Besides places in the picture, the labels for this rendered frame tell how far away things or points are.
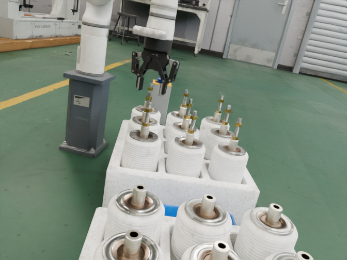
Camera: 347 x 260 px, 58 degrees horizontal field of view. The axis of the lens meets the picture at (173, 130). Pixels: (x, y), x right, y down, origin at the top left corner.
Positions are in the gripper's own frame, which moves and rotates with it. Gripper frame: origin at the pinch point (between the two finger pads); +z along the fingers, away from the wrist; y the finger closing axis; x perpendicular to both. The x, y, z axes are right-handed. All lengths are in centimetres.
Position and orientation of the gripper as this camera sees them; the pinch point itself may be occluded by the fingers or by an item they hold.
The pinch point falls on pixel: (151, 88)
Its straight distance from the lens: 89.9
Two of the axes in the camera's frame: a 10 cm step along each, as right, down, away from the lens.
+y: -9.1, -2.9, 3.0
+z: -1.8, 9.2, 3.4
